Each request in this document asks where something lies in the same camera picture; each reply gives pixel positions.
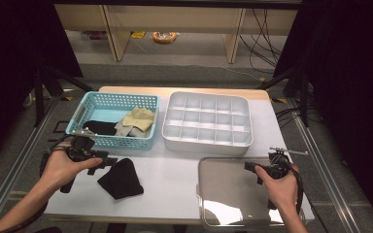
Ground white floor cable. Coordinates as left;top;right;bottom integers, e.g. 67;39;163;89
220;66;266;82

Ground black cables beside rail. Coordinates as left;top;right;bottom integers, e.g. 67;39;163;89
275;106;305;129

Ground orange tape roll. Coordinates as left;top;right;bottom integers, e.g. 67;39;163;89
152;31;178;45

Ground pale yellow sock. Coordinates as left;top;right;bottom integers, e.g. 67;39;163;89
121;111;155;132
132;106;156;119

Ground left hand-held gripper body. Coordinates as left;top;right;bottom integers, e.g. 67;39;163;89
60;128;98;194

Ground black curtain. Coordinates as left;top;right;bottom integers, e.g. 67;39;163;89
273;0;373;224
0;0;84;169

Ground beige wooden desk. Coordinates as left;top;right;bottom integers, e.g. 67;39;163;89
52;3;300;64

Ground black metal stand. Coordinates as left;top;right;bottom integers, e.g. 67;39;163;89
256;66;310;127
33;64;95;127

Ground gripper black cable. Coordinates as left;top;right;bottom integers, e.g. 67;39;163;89
285;161;305;216
0;134;76;233

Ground transparent box lid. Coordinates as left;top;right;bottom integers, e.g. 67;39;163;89
196;156;305;227

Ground black sock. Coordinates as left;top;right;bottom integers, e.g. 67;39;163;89
96;157;145;201
83;119;119;136

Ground aluminium floor rail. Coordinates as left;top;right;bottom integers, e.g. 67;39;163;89
286;98;360;233
0;96;61;233

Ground blue plastic basket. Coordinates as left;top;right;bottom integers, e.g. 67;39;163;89
65;91;160;150

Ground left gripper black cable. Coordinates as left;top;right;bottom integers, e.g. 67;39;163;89
0;134;76;233

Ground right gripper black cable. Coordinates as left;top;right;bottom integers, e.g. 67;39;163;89
285;161;305;216

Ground purple packet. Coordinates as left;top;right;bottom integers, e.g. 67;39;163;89
88;31;109;41

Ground grey sock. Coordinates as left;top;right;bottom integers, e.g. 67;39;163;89
127;126;153;139
114;119;134;137

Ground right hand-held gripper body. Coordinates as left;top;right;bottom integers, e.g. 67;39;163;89
254;147;309;211

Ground white compartment storage box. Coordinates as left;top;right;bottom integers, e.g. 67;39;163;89
161;90;254;157

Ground bundle of black floor cables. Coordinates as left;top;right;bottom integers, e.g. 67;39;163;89
239;8;289;74

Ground person's right hand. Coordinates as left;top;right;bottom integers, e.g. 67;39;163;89
254;163;301;212

